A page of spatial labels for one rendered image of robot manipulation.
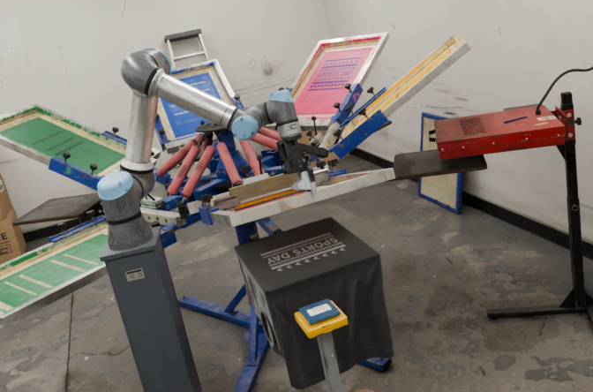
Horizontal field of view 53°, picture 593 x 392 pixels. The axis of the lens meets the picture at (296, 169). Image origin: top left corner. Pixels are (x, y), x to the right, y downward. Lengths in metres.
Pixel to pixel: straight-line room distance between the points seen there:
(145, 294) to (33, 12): 4.70
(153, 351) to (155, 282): 0.26
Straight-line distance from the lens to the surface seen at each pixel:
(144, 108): 2.06
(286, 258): 2.29
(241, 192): 2.50
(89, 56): 6.47
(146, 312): 2.14
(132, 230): 2.05
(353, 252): 2.24
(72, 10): 6.47
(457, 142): 2.92
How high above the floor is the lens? 1.88
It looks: 16 degrees down
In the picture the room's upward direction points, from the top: 11 degrees counter-clockwise
